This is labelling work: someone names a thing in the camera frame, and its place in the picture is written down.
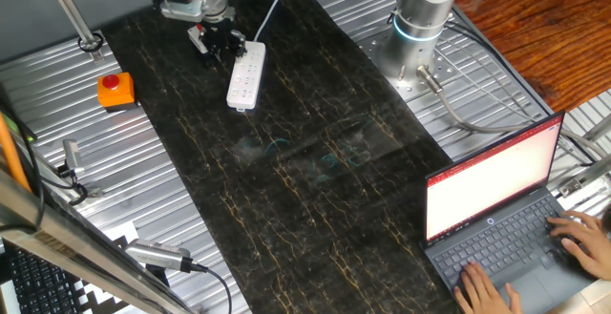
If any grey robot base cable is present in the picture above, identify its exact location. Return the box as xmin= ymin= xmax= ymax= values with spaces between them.
xmin=416 ymin=64 xmax=611 ymax=158

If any person right hand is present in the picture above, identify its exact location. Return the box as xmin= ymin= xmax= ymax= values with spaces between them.
xmin=546 ymin=210 xmax=611 ymax=282

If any black keyboard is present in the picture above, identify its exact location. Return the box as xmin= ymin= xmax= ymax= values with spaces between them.
xmin=0 ymin=241 xmax=81 ymax=314

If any dark grey laptop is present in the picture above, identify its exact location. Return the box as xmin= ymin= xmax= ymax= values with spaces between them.
xmin=422 ymin=110 xmax=600 ymax=314

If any dark device green light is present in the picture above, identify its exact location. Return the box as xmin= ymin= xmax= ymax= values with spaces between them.
xmin=0 ymin=84 xmax=38 ymax=143

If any orange box red button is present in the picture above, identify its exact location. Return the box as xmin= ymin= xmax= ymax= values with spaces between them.
xmin=96 ymin=72 xmax=138 ymax=114

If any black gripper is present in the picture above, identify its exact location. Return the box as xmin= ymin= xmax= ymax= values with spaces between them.
xmin=203 ymin=18 xmax=248 ymax=63

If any grey power strip cable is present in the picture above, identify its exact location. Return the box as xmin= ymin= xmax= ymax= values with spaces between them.
xmin=252 ymin=0 xmax=284 ymax=43

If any silver depth camera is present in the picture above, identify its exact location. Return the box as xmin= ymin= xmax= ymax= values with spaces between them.
xmin=124 ymin=237 xmax=209 ymax=275

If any black marble pattern mat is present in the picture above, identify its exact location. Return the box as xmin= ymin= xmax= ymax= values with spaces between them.
xmin=101 ymin=0 xmax=462 ymax=314

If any metal frame beam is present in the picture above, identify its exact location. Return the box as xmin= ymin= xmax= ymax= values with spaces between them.
xmin=0 ymin=170 xmax=197 ymax=314

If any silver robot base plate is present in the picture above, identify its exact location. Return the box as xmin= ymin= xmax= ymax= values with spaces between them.
xmin=355 ymin=21 xmax=460 ymax=103

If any aluminium frame rail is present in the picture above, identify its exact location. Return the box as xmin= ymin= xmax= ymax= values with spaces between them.
xmin=556 ymin=113 xmax=611 ymax=199

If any black hanging cable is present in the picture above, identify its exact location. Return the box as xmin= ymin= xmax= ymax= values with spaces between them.
xmin=13 ymin=127 xmax=48 ymax=232

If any black camera cable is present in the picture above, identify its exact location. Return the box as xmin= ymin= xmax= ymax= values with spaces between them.
xmin=190 ymin=262 xmax=234 ymax=314

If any black white fiducial marker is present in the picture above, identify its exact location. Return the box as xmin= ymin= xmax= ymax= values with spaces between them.
xmin=71 ymin=220 xmax=144 ymax=314

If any silver stand pole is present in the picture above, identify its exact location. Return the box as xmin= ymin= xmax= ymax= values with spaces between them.
xmin=39 ymin=0 xmax=105 ymax=63

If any grey box red button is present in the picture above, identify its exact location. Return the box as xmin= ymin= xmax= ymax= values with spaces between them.
xmin=187 ymin=22 xmax=210 ymax=55

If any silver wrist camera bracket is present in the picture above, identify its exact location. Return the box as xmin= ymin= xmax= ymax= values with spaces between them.
xmin=159 ymin=0 xmax=206 ymax=23

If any silver camera on bracket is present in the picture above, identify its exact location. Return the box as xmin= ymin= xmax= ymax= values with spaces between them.
xmin=55 ymin=138 xmax=105 ymax=206

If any orange pole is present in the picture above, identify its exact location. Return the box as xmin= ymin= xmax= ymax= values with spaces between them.
xmin=0 ymin=111 xmax=32 ymax=194

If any person left hand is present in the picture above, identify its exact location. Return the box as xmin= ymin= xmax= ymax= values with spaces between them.
xmin=452 ymin=261 xmax=524 ymax=314

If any white four-socket power strip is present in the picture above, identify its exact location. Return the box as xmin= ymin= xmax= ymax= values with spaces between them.
xmin=225 ymin=40 xmax=267 ymax=114

